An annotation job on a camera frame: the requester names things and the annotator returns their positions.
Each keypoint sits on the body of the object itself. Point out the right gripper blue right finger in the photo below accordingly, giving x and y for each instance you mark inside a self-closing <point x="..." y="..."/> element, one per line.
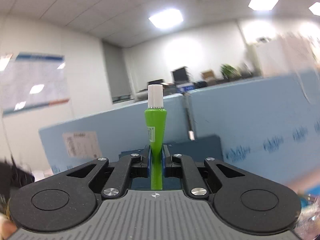
<point x="184" y="168"/>

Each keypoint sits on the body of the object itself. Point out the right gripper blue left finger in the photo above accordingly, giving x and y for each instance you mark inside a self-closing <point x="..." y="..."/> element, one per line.
<point x="124" y="171"/>

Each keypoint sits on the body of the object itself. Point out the green bottle with white cap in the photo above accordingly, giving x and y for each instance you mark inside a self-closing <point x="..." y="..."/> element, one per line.
<point x="155" y="118"/>

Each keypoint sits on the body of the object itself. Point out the dark blue storage box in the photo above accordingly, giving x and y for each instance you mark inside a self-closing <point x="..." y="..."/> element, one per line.
<point x="198" y="149"/>

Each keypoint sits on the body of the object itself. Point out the right light blue carton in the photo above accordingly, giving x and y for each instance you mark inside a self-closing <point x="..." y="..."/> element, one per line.
<point x="267" y="126"/>

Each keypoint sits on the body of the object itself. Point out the white paper shopping bag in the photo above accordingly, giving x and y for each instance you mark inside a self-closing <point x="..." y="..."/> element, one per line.
<point x="290" y="54"/>

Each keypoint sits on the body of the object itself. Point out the wall notice board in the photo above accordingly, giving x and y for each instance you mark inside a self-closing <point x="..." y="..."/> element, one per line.
<point x="30" y="81"/>

